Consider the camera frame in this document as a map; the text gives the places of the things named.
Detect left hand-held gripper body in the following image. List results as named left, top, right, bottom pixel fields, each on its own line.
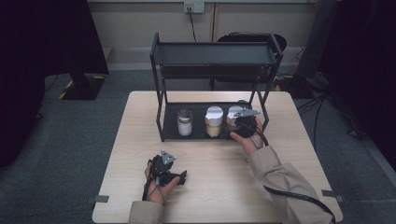
left=148, top=149, right=180, bottom=188

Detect black chair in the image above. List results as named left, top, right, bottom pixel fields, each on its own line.
left=209, top=31, right=288, bottom=91

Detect black wall socket cable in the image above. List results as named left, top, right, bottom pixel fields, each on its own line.
left=187, top=11, right=198, bottom=43

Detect grey tape strip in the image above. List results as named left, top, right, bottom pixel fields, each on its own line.
left=86, top=194, right=110, bottom=205
left=320, top=189, right=346, bottom=203

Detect black stand base yellow tape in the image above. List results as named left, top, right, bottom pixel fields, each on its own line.
left=58, top=72, right=107, bottom=102

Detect hand-held gripper cable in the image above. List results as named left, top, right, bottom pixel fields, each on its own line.
left=142, top=159, right=166, bottom=203
left=241, top=120, right=338, bottom=224

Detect dark curtain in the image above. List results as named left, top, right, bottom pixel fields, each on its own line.
left=0, top=0, right=110, bottom=170
left=317, top=0, right=396, bottom=172

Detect person's left hand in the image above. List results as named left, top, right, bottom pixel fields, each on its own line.
left=143, top=162, right=182, bottom=206

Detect left hand-held gripper cable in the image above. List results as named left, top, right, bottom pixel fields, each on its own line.
left=142, top=159, right=166, bottom=203

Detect right hand-held gripper cable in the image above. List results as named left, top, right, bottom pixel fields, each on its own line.
left=241, top=120, right=338, bottom=224

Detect black metal two-tier rack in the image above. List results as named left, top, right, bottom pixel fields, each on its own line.
left=149, top=32, right=285, bottom=143

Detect person's right hand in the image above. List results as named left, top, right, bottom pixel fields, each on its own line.
left=229, top=117, right=265, bottom=157

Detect glass jar with silver lid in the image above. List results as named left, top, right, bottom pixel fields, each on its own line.
left=177, top=108, right=194, bottom=137

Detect white-lidded jar of tan powder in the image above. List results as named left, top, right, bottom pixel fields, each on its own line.
left=226, top=105, right=247, bottom=133
left=205, top=105, right=224, bottom=138

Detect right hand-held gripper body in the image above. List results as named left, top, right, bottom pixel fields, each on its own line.
left=229, top=106, right=262, bottom=140

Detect dark grey stand post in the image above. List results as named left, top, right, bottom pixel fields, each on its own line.
left=275, top=0, right=339, bottom=100

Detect white wall socket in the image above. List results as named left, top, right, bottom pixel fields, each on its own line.
left=183, top=1, right=206, bottom=14

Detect black floor cables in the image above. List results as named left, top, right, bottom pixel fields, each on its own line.
left=295, top=92, right=366, bottom=151

